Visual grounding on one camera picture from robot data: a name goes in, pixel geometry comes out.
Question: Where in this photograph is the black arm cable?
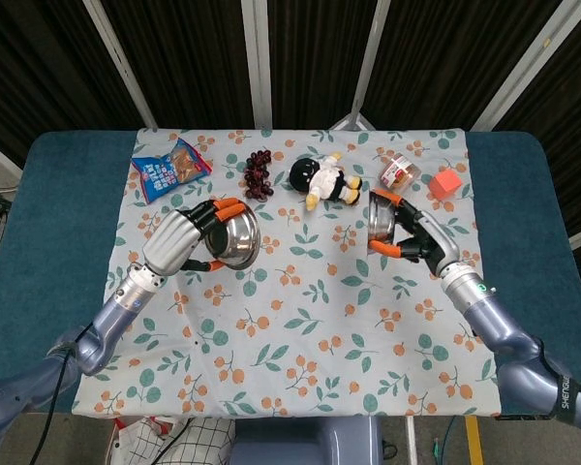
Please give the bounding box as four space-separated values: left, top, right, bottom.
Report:
28 324 91 465

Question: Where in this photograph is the stainless steel bowl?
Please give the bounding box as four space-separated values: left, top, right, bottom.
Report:
365 192 399 256
205 201 262 271

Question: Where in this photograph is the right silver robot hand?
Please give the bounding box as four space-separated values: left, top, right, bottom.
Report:
367 188 462 278

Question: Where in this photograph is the blue snack bag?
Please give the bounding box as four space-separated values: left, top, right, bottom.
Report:
130 137 214 205

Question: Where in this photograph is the teal table cover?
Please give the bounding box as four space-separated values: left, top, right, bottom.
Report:
0 129 581 418

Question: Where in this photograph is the white table leg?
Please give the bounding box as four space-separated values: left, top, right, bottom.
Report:
405 417 417 465

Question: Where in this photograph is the clear plastic snack jar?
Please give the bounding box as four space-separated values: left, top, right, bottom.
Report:
378 152 422 197

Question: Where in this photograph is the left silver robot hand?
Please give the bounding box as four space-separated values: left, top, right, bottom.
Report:
141 196 248 277

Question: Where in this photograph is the green floor cable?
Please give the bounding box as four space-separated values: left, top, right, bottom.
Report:
433 416 459 465

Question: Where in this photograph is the white black checkered bag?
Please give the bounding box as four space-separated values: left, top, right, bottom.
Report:
108 415 237 465

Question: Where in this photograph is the black and white plush doll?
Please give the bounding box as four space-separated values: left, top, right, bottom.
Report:
289 152 363 211

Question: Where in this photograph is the floral tablecloth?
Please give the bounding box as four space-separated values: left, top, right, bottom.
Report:
71 126 504 419

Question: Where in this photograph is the dark red grape bunch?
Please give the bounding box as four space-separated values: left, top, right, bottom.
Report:
243 149 276 201

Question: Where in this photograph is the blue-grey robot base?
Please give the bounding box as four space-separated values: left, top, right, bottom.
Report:
229 417 383 465

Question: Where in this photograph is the orange cube block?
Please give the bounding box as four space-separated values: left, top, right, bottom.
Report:
428 168 464 201

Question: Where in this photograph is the black velcro arm strap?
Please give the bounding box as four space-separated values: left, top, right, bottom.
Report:
549 370 581 427

